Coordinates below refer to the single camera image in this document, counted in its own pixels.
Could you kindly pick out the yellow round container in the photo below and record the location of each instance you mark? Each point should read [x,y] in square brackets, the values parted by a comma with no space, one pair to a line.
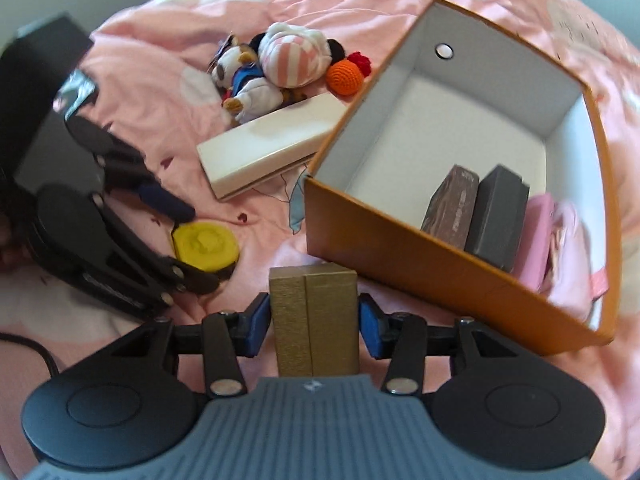
[205,247]

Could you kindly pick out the orange cardboard box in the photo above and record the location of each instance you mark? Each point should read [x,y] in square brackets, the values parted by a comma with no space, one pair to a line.
[400,270]

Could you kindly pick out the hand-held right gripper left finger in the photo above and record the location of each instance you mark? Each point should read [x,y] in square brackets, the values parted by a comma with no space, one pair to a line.
[257,326]

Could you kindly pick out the person's left hand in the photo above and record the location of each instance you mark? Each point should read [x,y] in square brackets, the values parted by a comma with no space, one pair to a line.
[9,255]

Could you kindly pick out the long white box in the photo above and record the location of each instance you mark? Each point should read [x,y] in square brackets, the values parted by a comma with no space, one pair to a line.
[270,145]

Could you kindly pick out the gold gift box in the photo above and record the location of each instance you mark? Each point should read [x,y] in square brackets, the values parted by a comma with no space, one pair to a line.
[325,320]

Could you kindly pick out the pink leather wallet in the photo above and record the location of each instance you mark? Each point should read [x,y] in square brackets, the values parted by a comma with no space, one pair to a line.
[535,240]

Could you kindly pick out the dark grey box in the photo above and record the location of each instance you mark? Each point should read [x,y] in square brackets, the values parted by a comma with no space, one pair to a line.
[495,220]

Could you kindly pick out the plush dog toy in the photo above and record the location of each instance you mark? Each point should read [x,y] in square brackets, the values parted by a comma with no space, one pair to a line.
[250,90]

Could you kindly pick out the red crochet ball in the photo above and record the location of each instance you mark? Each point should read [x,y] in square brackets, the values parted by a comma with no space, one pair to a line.
[362,61]

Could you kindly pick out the pink printed blanket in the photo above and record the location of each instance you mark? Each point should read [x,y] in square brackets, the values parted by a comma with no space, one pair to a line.
[150,85]

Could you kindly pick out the orange crochet ball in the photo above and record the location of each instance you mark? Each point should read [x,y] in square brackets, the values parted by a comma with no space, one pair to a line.
[342,77]

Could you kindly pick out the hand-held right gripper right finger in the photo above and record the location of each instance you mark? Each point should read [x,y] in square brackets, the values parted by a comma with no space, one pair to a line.
[367,328]

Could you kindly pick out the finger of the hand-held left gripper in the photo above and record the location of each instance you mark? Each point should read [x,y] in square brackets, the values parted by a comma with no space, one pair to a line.
[190,277]
[167,204]

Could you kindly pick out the brown patterned box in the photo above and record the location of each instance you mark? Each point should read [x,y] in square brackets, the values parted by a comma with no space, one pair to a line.
[450,205]

